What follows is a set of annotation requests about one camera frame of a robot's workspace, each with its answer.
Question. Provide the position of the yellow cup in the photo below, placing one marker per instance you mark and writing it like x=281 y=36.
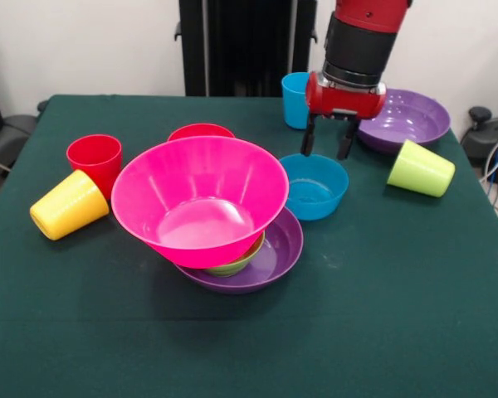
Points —
x=68 y=205

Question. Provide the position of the black office chair base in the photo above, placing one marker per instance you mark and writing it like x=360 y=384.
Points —
x=491 y=137
x=8 y=137

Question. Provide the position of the purple bowl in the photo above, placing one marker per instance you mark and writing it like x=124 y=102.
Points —
x=411 y=120
x=280 y=248

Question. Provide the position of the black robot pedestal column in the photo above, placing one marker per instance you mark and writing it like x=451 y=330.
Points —
x=240 y=45

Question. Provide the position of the dark green table cloth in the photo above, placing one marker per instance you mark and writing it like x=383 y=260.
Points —
x=249 y=344

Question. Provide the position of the large pink bowl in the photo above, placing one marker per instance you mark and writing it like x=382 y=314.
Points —
x=199 y=199

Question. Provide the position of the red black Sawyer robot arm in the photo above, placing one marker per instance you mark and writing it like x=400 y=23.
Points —
x=361 y=45

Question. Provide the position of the blue bowl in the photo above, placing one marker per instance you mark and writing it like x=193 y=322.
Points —
x=315 y=195

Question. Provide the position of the green ribbed bowl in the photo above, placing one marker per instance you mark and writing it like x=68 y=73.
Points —
x=232 y=267

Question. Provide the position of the blue cup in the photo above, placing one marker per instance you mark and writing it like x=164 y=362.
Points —
x=292 y=103

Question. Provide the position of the green cup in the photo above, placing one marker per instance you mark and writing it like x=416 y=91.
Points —
x=423 y=170

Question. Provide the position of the red bowl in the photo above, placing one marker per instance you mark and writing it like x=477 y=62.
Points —
x=199 y=130

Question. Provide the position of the red cup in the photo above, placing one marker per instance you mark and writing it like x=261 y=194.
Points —
x=94 y=155

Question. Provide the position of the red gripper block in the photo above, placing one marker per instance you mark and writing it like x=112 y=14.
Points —
x=344 y=101

